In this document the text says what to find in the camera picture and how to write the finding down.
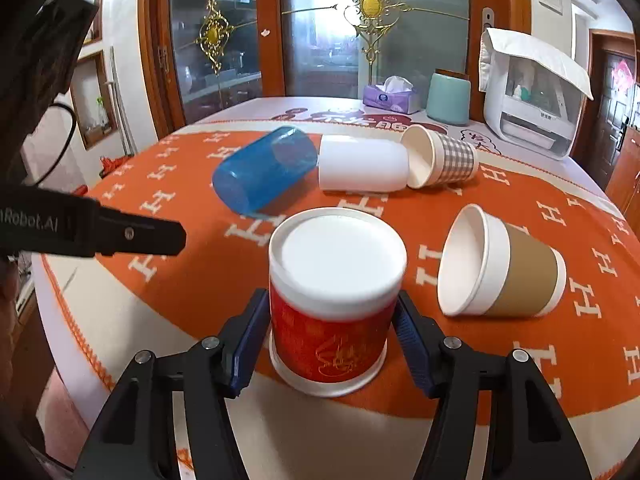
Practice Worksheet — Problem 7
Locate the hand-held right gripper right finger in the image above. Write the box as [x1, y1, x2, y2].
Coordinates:
[395, 290, 594, 480]

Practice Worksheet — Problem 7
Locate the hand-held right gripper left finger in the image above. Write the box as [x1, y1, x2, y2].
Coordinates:
[74, 287, 271, 480]

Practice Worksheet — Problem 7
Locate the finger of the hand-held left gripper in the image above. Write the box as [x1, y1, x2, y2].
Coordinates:
[95, 200, 188, 258]

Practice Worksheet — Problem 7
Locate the red paper cup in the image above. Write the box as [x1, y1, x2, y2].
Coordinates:
[268, 207, 408, 399]

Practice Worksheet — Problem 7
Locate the brown sleeve paper cup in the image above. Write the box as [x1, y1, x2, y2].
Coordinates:
[437, 203, 568, 319]

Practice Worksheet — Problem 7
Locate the blue plastic cup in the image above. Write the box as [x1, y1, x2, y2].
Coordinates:
[212, 126, 319, 219]

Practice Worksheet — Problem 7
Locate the plain white cup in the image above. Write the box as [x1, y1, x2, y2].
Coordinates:
[318, 135, 412, 193]

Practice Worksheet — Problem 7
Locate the plaid paper cup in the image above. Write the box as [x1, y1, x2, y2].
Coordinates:
[401, 124, 480, 190]

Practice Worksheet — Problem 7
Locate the orange patterned blanket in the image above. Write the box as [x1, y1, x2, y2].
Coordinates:
[41, 120, 640, 421]

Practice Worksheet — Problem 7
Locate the wooden framed picture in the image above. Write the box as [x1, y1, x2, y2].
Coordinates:
[69, 48, 120, 151]
[69, 0, 106, 49]

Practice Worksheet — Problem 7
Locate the wooden glass door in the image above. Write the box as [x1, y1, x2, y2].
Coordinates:
[257, 0, 532, 111]
[137, 0, 287, 142]

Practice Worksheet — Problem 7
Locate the purple tissue box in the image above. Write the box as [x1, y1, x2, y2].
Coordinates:
[362, 76, 421, 115]

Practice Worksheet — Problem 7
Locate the teal canister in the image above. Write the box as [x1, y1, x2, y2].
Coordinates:
[426, 68, 472, 127]

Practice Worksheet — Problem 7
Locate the white countertop appliance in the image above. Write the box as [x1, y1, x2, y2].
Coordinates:
[482, 35, 589, 161]

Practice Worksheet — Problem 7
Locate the dark wooden door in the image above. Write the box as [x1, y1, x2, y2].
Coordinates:
[586, 29, 640, 192]

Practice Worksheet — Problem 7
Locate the red door decoration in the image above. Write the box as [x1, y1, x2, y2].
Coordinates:
[611, 57, 637, 94]

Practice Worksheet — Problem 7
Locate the black cable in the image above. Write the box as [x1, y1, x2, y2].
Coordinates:
[30, 102, 77, 184]

